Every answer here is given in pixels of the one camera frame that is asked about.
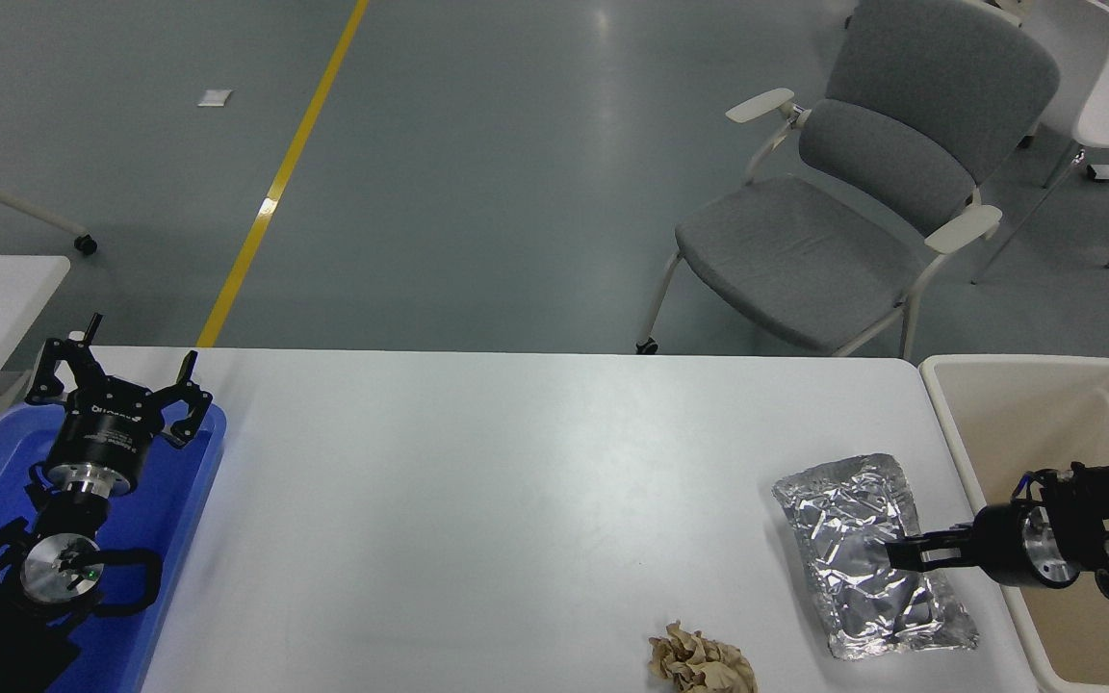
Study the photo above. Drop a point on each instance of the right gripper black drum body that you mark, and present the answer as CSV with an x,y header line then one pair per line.
x,y
1002,544

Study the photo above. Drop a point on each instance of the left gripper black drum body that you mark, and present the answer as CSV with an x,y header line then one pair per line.
x,y
107,428

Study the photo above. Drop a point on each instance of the silver foil tray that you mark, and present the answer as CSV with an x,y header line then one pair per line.
x,y
853,539

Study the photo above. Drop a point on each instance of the tan paper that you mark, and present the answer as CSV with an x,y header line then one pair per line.
x,y
704,664

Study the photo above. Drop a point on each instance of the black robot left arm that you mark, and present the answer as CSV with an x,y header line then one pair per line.
x,y
54,568

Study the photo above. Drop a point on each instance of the blue plastic tray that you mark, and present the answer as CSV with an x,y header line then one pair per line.
x,y
169,510

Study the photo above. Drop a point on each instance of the large pale plastic bin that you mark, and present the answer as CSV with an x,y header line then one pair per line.
x,y
1026,423

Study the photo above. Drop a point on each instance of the white rolling chair base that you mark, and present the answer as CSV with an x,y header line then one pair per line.
x,y
6,200

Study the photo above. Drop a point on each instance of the yellow floor tape line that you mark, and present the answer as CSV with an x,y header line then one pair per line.
x,y
275,183

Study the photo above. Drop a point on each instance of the white paper scrap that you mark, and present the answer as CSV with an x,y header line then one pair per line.
x,y
214,98

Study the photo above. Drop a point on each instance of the grey padded armchair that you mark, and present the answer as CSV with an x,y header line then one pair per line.
x,y
805,260

